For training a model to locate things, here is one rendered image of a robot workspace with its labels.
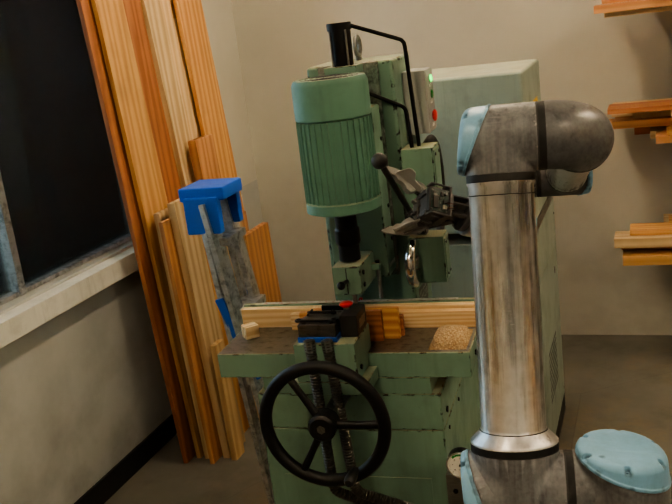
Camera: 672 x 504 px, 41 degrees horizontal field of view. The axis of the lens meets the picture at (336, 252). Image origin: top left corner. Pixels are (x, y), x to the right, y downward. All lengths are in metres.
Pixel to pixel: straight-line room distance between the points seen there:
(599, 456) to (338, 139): 0.89
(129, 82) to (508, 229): 2.20
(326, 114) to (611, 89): 2.42
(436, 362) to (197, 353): 1.66
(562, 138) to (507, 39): 2.77
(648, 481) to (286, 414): 0.92
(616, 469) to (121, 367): 2.41
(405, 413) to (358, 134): 0.64
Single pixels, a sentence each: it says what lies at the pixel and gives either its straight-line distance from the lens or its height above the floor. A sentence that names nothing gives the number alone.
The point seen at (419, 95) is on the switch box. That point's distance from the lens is 2.30.
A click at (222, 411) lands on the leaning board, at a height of 0.19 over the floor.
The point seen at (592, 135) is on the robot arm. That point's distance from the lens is 1.54.
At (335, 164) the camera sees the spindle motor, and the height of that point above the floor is 1.32.
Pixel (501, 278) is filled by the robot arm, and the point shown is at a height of 1.19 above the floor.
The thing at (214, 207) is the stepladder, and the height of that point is 1.10.
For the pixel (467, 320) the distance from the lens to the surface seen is 2.12.
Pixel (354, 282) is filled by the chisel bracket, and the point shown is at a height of 1.03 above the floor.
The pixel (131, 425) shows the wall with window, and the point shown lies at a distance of 3.67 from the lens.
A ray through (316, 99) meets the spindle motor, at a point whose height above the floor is 1.47.
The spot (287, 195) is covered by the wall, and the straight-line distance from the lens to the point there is 4.66.
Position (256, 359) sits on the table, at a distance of 2.11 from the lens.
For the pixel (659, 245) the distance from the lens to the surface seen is 3.87.
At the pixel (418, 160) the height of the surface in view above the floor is 1.27.
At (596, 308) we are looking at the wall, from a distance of 4.48.
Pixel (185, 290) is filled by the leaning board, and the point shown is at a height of 0.70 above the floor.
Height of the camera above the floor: 1.64
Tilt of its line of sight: 15 degrees down
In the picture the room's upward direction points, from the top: 7 degrees counter-clockwise
